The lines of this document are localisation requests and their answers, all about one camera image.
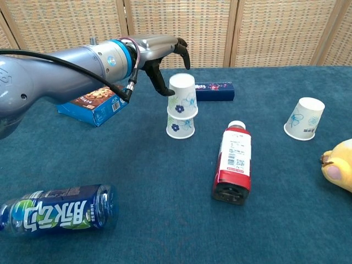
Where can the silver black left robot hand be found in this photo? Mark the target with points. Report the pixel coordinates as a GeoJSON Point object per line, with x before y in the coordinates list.
{"type": "Point", "coordinates": [154, 48]}

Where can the white floral paper cup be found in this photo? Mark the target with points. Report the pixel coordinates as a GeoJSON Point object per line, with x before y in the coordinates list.
{"type": "Point", "coordinates": [180, 129]}
{"type": "Point", "coordinates": [182, 93]}
{"type": "Point", "coordinates": [303, 121]}

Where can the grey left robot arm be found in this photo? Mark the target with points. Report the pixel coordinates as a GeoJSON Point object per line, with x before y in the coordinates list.
{"type": "Point", "coordinates": [68, 82]}

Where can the long dark blue box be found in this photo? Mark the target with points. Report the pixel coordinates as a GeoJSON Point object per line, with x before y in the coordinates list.
{"type": "Point", "coordinates": [217, 93]}

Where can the blue cookie box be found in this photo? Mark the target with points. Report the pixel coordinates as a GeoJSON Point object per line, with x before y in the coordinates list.
{"type": "Point", "coordinates": [104, 110]}

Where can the woven bamboo folding screen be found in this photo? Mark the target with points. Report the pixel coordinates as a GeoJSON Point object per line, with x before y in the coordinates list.
{"type": "Point", "coordinates": [261, 33]}

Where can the teal table cloth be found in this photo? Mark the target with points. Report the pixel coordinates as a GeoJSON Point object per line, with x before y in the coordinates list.
{"type": "Point", "coordinates": [165, 170]}

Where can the red drink bottle white label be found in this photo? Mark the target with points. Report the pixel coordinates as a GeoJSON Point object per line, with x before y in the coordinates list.
{"type": "Point", "coordinates": [233, 154]}

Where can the blue sports drink bottle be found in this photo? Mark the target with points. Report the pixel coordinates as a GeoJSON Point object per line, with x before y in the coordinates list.
{"type": "Point", "coordinates": [60, 211]}

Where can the yellow plush duck toy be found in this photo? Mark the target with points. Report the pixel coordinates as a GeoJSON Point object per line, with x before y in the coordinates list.
{"type": "Point", "coordinates": [341, 162]}

